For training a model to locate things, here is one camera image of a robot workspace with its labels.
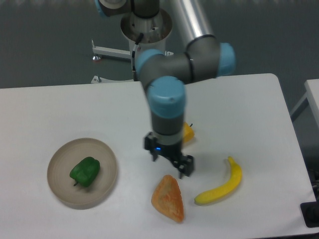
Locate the yellow toy bell pepper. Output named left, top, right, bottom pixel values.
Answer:
left=182, top=122, right=194, bottom=143

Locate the white side table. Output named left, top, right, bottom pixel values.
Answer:
left=290, top=79, right=319, bottom=125

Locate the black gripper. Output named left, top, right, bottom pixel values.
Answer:
left=144, top=132, right=194, bottom=179

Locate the black device at edge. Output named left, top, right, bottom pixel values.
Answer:
left=300, top=169, right=319, bottom=228

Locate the green toy bell pepper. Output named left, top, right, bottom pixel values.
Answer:
left=69, top=157, right=100, bottom=187

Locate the yellow toy banana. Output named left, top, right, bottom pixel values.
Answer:
left=194, top=156, right=243, bottom=206

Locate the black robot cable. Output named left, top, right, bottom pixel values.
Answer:
left=131, top=32, right=143, bottom=82

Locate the orange toy croissant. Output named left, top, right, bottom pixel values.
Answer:
left=151, top=175, right=184, bottom=223

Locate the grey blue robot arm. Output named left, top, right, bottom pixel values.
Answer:
left=95, top=0, right=236, bottom=176

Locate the beige round plate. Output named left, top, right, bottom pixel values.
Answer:
left=47, top=138, right=118, bottom=210

